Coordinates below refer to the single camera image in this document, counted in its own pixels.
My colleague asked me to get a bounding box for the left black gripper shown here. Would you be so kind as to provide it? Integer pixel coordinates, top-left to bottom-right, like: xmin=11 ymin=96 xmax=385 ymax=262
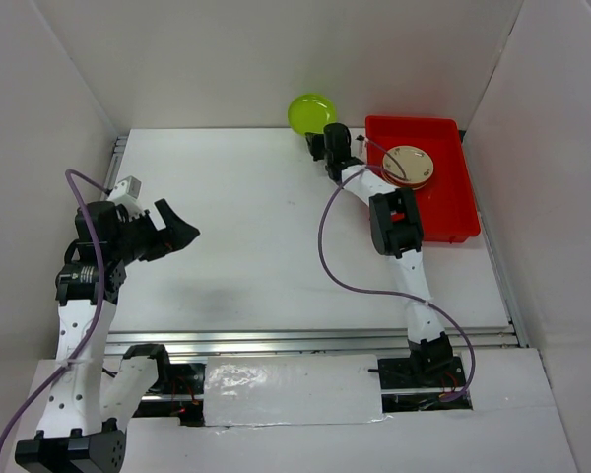
xmin=111 ymin=198 xmax=199 ymax=265

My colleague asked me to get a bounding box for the lime green plate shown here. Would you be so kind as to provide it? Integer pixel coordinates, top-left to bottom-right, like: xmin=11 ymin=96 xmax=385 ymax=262
xmin=287 ymin=94 xmax=337 ymax=136

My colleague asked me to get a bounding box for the cream plate with motifs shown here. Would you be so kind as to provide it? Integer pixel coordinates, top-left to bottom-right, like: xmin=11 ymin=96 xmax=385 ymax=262
xmin=382 ymin=145 xmax=434 ymax=181

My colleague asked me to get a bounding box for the orange plate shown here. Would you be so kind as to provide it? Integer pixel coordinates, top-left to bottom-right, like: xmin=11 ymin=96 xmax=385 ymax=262
xmin=382 ymin=173 xmax=429 ymax=190

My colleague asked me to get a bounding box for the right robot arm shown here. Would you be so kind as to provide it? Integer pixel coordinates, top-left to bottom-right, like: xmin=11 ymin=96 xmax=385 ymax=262
xmin=304 ymin=123 xmax=468 ymax=386

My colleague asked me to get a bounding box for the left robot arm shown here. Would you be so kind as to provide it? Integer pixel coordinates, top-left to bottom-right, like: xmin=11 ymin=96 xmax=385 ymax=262
xmin=15 ymin=198 xmax=200 ymax=472

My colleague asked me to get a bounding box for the red plastic bin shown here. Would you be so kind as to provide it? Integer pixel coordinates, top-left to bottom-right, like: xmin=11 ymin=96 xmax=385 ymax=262
xmin=365 ymin=115 xmax=480 ymax=243

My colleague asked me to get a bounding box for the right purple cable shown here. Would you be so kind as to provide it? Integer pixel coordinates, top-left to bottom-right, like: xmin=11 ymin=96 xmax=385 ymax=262
xmin=317 ymin=137 xmax=476 ymax=403

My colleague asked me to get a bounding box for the purple cable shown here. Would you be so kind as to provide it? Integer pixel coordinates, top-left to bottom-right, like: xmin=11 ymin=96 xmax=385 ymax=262
xmin=0 ymin=169 xmax=110 ymax=472
xmin=317 ymin=137 xmax=476 ymax=403

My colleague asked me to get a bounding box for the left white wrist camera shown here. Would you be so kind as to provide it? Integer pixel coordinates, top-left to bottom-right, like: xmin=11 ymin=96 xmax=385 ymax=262
xmin=107 ymin=176 xmax=143 ymax=214

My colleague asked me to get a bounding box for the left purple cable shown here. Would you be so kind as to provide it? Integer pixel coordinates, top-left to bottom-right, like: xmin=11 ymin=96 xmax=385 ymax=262
xmin=0 ymin=169 xmax=110 ymax=472

